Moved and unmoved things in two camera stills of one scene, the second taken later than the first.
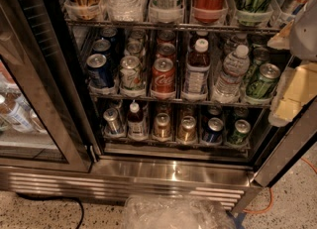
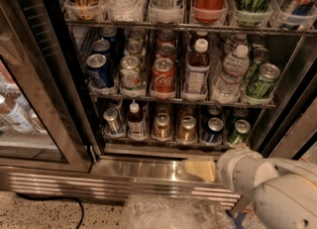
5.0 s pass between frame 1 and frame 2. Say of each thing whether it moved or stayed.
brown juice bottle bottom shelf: stayed
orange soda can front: stayed
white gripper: moved
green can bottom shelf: stayed
